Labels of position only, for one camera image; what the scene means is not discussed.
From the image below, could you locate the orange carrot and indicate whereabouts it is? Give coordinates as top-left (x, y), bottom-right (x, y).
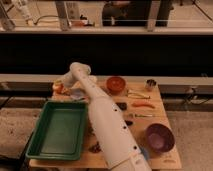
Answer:
top-left (132, 101), bottom-right (155, 109)

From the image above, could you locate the blue round cup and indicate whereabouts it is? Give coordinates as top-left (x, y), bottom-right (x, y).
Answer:
top-left (140, 147), bottom-right (149, 161)

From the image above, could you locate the black rectangular block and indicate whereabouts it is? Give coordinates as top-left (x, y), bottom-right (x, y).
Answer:
top-left (116, 102), bottom-right (127, 111)

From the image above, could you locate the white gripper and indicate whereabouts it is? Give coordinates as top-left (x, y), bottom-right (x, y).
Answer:
top-left (59, 72), bottom-right (77, 88)

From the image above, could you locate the small green handled utensil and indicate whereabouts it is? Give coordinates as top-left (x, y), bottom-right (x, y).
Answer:
top-left (129, 113), bottom-right (154, 118)

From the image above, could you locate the wooden table board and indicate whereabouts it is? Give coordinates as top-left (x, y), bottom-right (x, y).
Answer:
top-left (29, 82), bottom-right (182, 171)

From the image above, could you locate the grey blue cloth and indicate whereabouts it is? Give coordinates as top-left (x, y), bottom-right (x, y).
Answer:
top-left (70, 88), bottom-right (86, 100)

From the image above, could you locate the red yellow apple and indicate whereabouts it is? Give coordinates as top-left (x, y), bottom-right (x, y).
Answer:
top-left (52, 83), bottom-right (64, 94)

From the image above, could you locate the small metal cup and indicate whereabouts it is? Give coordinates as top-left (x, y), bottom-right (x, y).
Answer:
top-left (145, 79), bottom-right (157, 91)

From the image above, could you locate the orange red bowl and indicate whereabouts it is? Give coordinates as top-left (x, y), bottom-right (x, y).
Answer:
top-left (106, 76), bottom-right (126, 94)

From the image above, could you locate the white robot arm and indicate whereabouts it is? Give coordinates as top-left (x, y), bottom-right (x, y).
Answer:
top-left (60, 62), bottom-right (152, 171)

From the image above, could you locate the bunch of dark grapes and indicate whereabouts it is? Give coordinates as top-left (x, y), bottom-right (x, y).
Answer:
top-left (89, 142), bottom-right (101, 153)

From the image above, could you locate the green plastic tray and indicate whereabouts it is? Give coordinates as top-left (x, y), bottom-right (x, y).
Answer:
top-left (26, 101), bottom-right (87, 161)

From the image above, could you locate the white cup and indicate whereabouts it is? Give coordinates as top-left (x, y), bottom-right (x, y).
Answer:
top-left (89, 75), bottom-right (98, 83)

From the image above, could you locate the purple bowl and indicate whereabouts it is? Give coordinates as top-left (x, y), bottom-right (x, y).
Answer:
top-left (145, 123), bottom-right (175, 153)

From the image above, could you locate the black handled tool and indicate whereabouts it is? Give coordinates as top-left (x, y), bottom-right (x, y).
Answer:
top-left (125, 120), bottom-right (133, 126)

